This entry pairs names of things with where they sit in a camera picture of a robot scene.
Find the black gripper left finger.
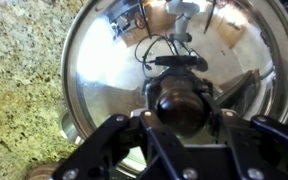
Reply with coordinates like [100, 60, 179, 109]
[51, 79, 199, 180]

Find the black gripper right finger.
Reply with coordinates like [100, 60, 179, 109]
[202, 82, 288, 180]

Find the silver lid with dark knob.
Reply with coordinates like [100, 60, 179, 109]
[60, 0, 288, 176]

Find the small metal cup, black handle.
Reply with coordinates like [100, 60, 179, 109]
[58, 109, 86, 146]

